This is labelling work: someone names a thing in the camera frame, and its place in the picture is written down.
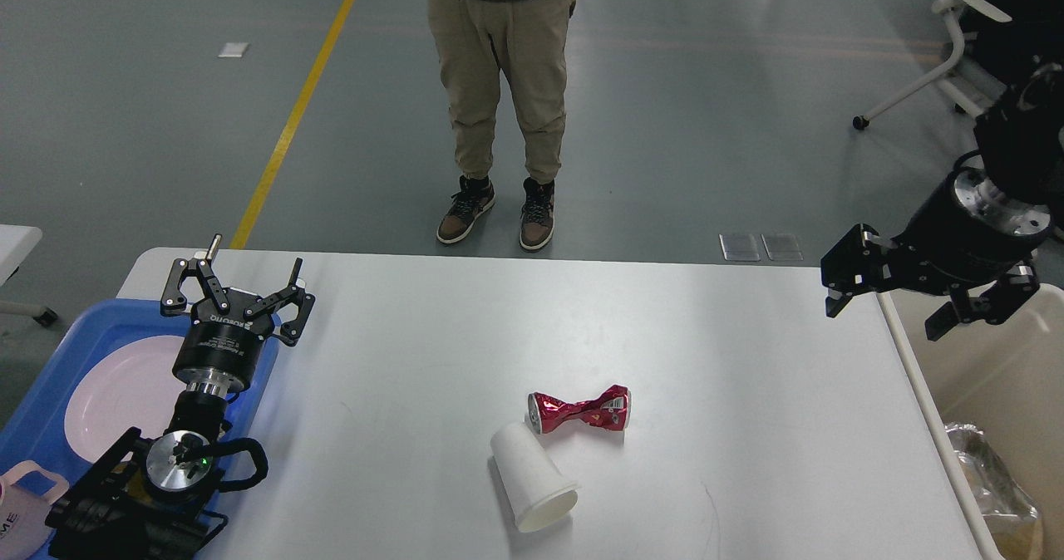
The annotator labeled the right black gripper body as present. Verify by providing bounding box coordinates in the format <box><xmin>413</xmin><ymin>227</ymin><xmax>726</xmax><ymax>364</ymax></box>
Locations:
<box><xmin>894</xmin><ymin>169</ymin><xmax>1054</xmax><ymax>295</ymax></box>

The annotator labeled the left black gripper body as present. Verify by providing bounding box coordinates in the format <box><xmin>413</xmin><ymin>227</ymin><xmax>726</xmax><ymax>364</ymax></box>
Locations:
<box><xmin>172</xmin><ymin>289</ymin><xmax>276</xmax><ymax>393</ymax></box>

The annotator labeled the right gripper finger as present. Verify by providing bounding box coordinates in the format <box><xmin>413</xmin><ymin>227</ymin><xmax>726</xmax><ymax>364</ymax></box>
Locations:
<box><xmin>820</xmin><ymin>224</ymin><xmax>936</xmax><ymax>318</ymax></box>
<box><xmin>924</xmin><ymin>263</ymin><xmax>1041</xmax><ymax>341</ymax></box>

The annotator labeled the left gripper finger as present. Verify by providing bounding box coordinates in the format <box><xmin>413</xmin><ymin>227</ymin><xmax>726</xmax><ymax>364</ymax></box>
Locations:
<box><xmin>159</xmin><ymin>233</ymin><xmax>230</xmax><ymax>318</ymax></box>
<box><xmin>242</xmin><ymin>258</ymin><xmax>315</xmax><ymax>347</ymax></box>

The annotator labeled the pink plate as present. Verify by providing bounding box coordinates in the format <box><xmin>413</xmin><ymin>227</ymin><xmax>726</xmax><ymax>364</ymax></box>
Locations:
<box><xmin>64</xmin><ymin>334</ymin><xmax>184</xmax><ymax>463</ymax></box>

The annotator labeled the aluminium foil tray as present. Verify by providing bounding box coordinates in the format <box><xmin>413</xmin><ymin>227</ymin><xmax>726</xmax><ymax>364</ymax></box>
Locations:
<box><xmin>943</xmin><ymin>421</ymin><xmax>1042</xmax><ymax>534</ymax></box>

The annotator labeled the brown paper bag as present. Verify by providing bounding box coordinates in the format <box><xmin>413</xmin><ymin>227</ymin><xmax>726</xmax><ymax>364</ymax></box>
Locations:
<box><xmin>984</xmin><ymin>515</ymin><xmax>1044</xmax><ymax>559</ymax></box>

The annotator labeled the pink HOME mug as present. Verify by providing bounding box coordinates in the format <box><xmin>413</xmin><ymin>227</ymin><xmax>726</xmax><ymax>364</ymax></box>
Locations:
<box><xmin>1</xmin><ymin>460</ymin><xmax>69</xmax><ymax>559</ymax></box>

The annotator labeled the white paper cup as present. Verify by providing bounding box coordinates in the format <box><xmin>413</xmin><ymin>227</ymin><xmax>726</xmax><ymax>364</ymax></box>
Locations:
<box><xmin>491</xmin><ymin>421</ymin><xmax>579</xmax><ymax>533</ymax></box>

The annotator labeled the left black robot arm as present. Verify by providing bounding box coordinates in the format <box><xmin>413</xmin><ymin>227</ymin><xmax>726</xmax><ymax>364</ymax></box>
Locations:
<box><xmin>45</xmin><ymin>235</ymin><xmax>316</xmax><ymax>559</ymax></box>

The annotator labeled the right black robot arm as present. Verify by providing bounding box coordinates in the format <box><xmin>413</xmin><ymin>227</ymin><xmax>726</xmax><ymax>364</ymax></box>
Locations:
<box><xmin>820</xmin><ymin>61</ymin><xmax>1063</xmax><ymax>341</ymax></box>

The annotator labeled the beige plastic bin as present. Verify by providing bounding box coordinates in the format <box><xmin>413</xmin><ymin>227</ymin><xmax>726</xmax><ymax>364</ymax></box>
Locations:
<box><xmin>880</xmin><ymin>285</ymin><xmax>1063</xmax><ymax>559</ymax></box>

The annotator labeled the white side table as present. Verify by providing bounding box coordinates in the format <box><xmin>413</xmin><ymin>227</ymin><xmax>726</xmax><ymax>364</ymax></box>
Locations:
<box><xmin>1</xmin><ymin>224</ymin><xmax>59</xmax><ymax>327</ymax></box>

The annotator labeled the blue plastic tray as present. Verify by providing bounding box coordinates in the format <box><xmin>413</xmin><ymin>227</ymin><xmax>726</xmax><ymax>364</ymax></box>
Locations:
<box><xmin>2</xmin><ymin>299</ymin><xmax>280</xmax><ymax>488</ymax></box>

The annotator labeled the person in dark trousers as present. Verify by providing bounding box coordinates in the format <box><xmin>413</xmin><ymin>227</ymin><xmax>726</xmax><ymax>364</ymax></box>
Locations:
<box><xmin>960</xmin><ymin>0</ymin><xmax>1063</xmax><ymax>84</ymax></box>

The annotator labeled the white office chair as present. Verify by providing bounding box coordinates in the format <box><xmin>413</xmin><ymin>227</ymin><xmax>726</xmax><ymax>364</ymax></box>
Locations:
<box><xmin>852</xmin><ymin>0</ymin><xmax>1011</xmax><ymax>131</ymax></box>

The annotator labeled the crushed red can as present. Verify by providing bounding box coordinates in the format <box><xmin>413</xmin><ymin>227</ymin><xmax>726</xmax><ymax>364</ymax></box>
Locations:
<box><xmin>527</xmin><ymin>385</ymin><xmax>632</xmax><ymax>435</ymax></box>

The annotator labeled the person in khaki trousers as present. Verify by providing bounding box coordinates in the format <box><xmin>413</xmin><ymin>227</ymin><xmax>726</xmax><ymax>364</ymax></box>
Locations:
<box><xmin>426</xmin><ymin>0</ymin><xmax>575</xmax><ymax>251</ymax></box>

